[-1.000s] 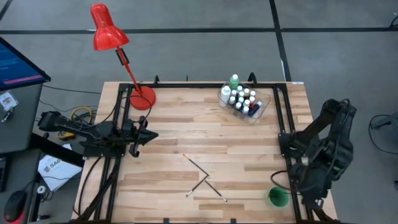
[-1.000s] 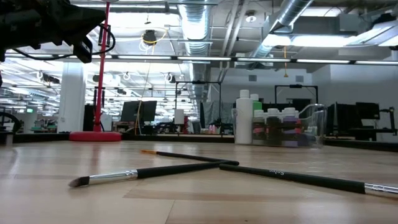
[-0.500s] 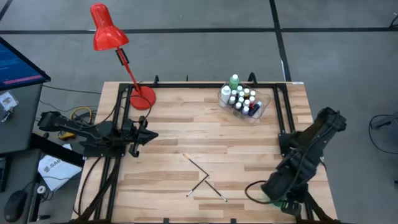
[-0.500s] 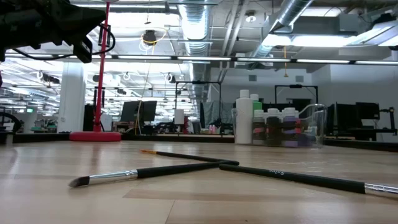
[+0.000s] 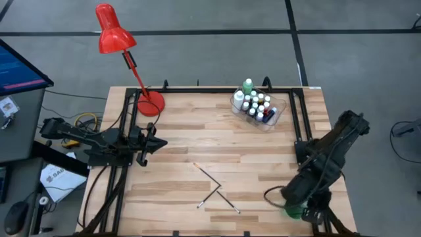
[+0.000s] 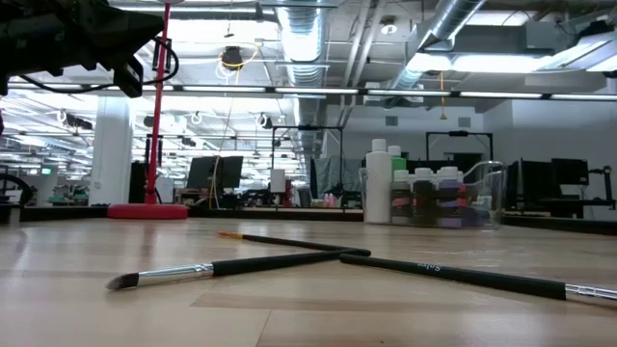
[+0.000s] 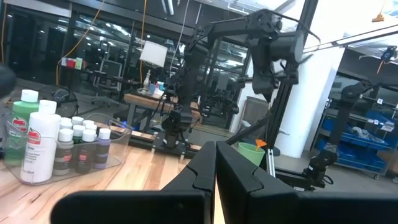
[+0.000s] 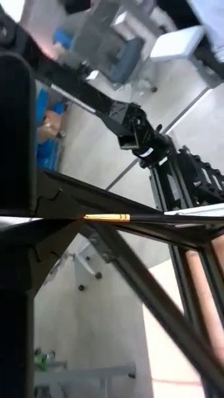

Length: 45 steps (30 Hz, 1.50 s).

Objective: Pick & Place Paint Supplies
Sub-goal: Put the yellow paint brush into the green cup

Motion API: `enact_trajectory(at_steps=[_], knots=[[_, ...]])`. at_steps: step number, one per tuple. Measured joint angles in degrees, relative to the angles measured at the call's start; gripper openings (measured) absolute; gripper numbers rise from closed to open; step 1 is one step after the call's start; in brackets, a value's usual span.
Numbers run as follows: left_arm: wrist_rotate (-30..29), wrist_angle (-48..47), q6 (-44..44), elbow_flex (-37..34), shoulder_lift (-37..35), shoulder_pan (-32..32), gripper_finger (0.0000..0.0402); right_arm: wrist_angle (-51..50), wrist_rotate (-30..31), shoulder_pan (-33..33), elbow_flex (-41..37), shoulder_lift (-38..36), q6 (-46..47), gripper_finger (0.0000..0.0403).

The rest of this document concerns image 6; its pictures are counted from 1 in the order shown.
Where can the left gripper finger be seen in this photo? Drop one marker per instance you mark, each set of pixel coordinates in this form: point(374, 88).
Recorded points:
point(130, 31)

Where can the black brush dark bristles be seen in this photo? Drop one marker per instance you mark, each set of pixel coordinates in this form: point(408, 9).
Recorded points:
point(265, 262)

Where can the large white bottle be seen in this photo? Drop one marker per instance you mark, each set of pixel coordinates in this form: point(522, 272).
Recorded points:
point(378, 183)

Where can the large green bottle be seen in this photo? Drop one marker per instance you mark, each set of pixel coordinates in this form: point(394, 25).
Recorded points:
point(398, 159)

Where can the small dark paint bottle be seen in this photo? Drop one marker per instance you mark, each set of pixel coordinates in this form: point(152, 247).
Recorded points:
point(424, 197)
point(401, 197)

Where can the small purple paint bottle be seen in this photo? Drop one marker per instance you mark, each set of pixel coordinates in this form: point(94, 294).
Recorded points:
point(450, 202)

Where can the black brush white print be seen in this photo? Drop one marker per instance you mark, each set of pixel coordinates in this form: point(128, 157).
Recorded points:
point(458, 274)

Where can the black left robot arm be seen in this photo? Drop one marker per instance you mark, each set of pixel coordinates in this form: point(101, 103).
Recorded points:
point(14, 34)

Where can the black curved hoop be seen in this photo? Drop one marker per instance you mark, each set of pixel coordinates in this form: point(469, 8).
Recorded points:
point(24, 185)

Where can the black computer monitor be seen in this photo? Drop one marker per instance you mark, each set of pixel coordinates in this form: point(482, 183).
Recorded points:
point(232, 172)
point(570, 171)
point(205, 172)
point(530, 180)

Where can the red desk lamp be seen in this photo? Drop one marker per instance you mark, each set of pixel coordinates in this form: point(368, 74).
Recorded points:
point(147, 211)

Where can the ceiling strip light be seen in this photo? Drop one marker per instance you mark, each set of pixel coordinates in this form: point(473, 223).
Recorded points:
point(308, 89)

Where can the grey fabric cover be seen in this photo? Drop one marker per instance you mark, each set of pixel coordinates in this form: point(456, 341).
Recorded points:
point(332, 173)

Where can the black paintbrush orange pointed tip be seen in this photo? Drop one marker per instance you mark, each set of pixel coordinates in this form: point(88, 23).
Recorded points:
point(289, 242)

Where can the clear plastic bin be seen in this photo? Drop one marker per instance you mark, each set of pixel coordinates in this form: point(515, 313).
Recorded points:
point(494, 193)

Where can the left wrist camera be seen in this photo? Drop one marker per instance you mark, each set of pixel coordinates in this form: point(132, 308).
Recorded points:
point(129, 79)

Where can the silver ventilation duct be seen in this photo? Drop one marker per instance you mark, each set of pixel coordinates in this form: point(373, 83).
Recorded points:
point(443, 24)
point(301, 48)

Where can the black station frame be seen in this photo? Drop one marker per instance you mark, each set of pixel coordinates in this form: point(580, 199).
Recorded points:
point(458, 132)

